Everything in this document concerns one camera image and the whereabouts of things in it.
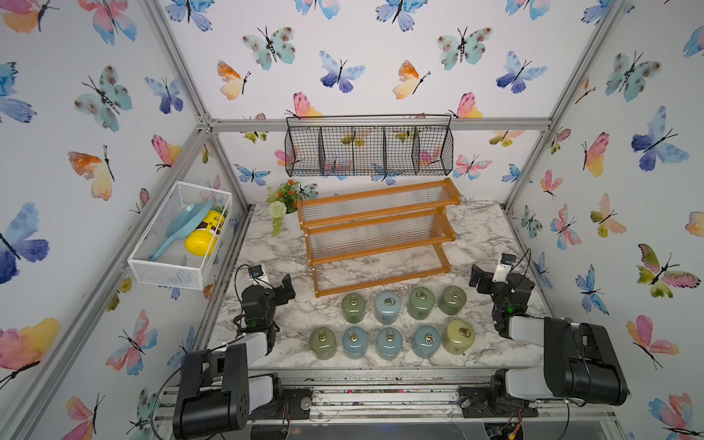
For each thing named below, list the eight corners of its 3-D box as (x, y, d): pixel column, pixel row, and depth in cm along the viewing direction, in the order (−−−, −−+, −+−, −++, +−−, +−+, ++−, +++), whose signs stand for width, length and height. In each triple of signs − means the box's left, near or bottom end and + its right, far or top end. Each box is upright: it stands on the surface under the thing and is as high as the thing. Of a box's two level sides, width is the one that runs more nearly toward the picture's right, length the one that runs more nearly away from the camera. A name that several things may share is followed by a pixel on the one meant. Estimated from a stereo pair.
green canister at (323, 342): (312, 359, 83) (307, 350, 76) (315, 337, 88) (310, 326, 81) (335, 359, 83) (332, 350, 76) (336, 337, 88) (334, 326, 81)
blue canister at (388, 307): (375, 324, 90) (376, 313, 83) (375, 304, 95) (376, 291, 87) (399, 324, 90) (402, 312, 83) (397, 304, 95) (400, 291, 87)
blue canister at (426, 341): (414, 358, 83) (418, 349, 76) (411, 335, 88) (415, 324, 81) (436, 358, 83) (443, 349, 76) (433, 335, 88) (439, 324, 81)
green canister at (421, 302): (408, 319, 91) (412, 307, 84) (406, 299, 96) (409, 286, 88) (430, 319, 91) (436, 307, 84) (427, 299, 96) (432, 286, 88)
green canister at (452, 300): (440, 314, 92) (446, 303, 85) (436, 297, 96) (442, 284, 89) (461, 314, 92) (469, 303, 85) (457, 297, 96) (464, 284, 89)
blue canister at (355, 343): (343, 359, 83) (341, 350, 76) (344, 337, 88) (342, 326, 81) (367, 359, 83) (368, 350, 76) (367, 337, 88) (367, 326, 81)
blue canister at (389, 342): (376, 359, 83) (377, 350, 76) (376, 337, 88) (377, 326, 81) (400, 359, 83) (403, 350, 76) (398, 337, 88) (401, 326, 81)
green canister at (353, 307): (343, 323, 90) (341, 313, 84) (344, 303, 94) (342, 292, 88) (365, 323, 90) (365, 313, 84) (365, 303, 94) (365, 292, 88)
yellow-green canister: (444, 354, 84) (452, 344, 77) (439, 330, 89) (446, 318, 81) (467, 354, 84) (477, 344, 77) (461, 330, 89) (471, 317, 81)
